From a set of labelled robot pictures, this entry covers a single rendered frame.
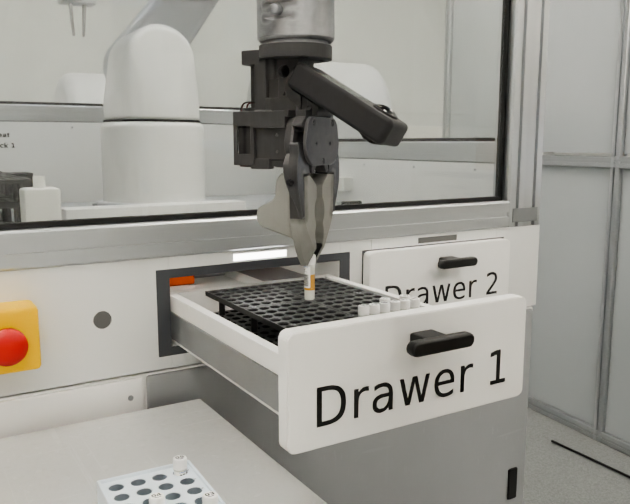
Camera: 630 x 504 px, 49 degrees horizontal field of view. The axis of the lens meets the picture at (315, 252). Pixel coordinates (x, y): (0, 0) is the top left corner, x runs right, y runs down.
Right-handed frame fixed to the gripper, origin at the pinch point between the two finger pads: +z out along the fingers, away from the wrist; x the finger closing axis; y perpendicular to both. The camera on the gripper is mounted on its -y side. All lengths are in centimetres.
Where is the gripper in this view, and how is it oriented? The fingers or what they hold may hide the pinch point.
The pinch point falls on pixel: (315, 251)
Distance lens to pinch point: 69.7
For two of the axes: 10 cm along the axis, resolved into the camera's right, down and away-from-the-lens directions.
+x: -4.5, 1.4, -8.8
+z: 0.0, 9.9, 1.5
